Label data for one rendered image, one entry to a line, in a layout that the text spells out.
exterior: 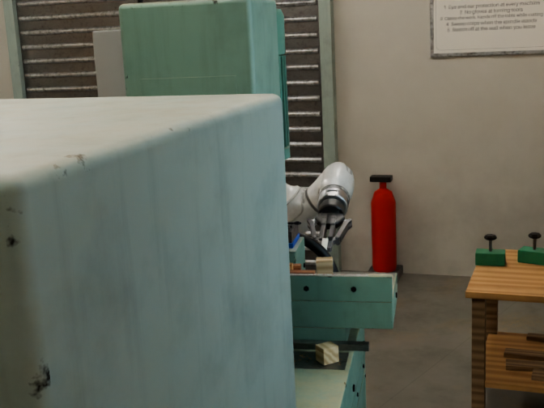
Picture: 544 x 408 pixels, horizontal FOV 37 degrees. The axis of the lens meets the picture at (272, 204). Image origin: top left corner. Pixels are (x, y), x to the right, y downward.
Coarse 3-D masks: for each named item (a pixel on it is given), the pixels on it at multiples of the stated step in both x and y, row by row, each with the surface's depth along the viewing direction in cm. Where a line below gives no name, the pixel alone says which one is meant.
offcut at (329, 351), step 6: (324, 342) 169; (330, 342) 169; (318, 348) 167; (324, 348) 166; (330, 348) 166; (336, 348) 167; (318, 354) 167; (324, 354) 166; (330, 354) 166; (336, 354) 167; (318, 360) 168; (324, 360) 166; (330, 360) 167; (336, 360) 167
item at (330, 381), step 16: (352, 336) 181; (304, 352) 173; (352, 352) 172; (304, 368) 165; (320, 368) 165; (336, 368) 164; (352, 368) 168; (304, 384) 158; (320, 384) 158; (336, 384) 157; (352, 384) 168; (304, 400) 151; (320, 400) 151; (336, 400) 151; (352, 400) 168
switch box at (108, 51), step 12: (96, 36) 137; (108, 36) 137; (120, 36) 136; (96, 48) 137; (108, 48) 137; (120, 48) 137; (96, 60) 138; (108, 60) 138; (120, 60) 137; (96, 72) 138; (108, 72) 138; (120, 72) 138; (108, 84) 138; (120, 84) 138; (108, 96) 139; (120, 96) 139
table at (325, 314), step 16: (336, 272) 193; (352, 272) 193; (368, 272) 192; (304, 304) 175; (320, 304) 174; (336, 304) 174; (352, 304) 173; (368, 304) 172; (384, 304) 172; (304, 320) 176; (320, 320) 175; (336, 320) 174; (352, 320) 174; (368, 320) 173; (384, 320) 172
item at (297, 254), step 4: (300, 240) 200; (296, 244) 196; (300, 244) 198; (296, 248) 194; (300, 248) 198; (292, 252) 191; (296, 252) 192; (300, 252) 198; (304, 252) 204; (292, 256) 191; (296, 256) 192; (300, 256) 198; (304, 256) 204; (292, 260) 191; (296, 260) 192; (300, 260) 198; (304, 260) 204; (304, 264) 202; (304, 268) 204
